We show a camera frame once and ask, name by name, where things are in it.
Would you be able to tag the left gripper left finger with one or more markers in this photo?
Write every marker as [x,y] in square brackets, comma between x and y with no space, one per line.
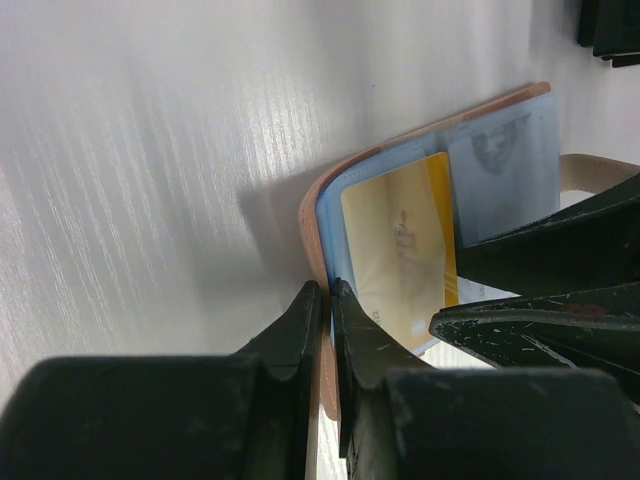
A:
[252,414]

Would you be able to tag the black plastic card box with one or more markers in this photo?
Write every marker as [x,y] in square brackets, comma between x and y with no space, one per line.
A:
[610,29]

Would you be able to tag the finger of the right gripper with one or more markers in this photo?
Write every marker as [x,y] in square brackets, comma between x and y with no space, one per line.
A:
[596,329]
[591,244]

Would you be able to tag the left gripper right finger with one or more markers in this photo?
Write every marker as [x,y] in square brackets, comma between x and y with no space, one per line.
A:
[402,418]

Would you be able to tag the brown leather card holder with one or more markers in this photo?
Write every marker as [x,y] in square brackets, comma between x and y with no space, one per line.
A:
[321,216]

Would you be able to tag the gold credit card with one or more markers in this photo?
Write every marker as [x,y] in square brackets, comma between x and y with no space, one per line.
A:
[400,233]

